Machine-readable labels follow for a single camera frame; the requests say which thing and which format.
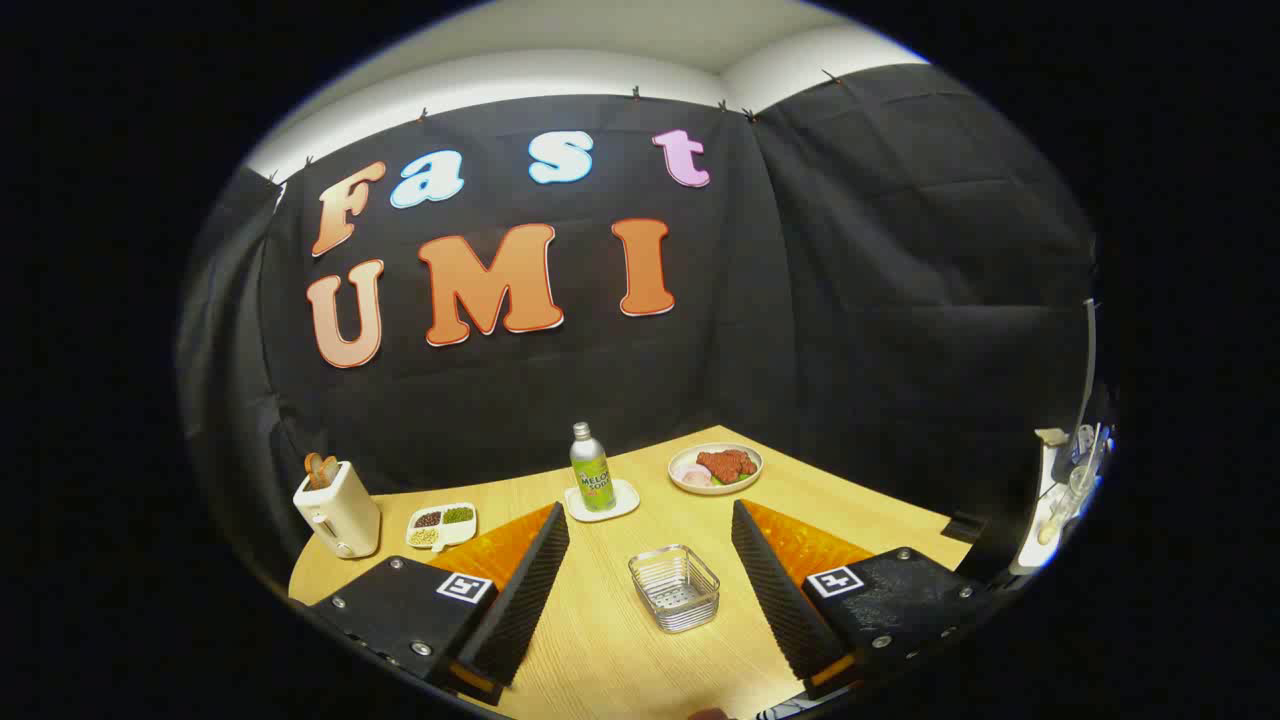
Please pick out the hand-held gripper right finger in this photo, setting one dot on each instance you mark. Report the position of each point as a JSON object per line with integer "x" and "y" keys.
{"x": 775, "y": 600}

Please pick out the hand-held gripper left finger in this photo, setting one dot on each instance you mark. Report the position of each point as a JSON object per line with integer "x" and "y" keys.
{"x": 520, "y": 600}

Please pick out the white divided dish with beans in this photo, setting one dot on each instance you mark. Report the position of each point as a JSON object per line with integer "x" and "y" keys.
{"x": 443, "y": 527}

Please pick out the red meat slices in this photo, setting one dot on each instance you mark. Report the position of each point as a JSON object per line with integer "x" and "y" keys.
{"x": 727, "y": 464}

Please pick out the green soda bottle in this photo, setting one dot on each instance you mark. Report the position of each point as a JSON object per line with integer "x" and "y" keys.
{"x": 592, "y": 475}

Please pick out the white oval plate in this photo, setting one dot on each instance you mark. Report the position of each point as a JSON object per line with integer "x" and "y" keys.
{"x": 685, "y": 485}

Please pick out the white square coaster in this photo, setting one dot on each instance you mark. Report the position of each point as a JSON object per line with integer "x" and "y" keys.
{"x": 625, "y": 497}

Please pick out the cream white toaster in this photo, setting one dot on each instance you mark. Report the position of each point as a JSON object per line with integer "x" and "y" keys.
{"x": 345, "y": 515}

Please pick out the toast bread slice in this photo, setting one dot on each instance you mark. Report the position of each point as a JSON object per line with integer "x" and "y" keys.
{"x": 312, "y": 470}
{"x": 330, "y": 468}

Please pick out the white side table with clutter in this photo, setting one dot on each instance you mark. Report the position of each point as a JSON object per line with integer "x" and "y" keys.
{"x": 1050, "y": 500}

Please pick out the black backdrop cloth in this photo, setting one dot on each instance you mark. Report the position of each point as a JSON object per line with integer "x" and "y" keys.
{"x": 800, "y": 300}

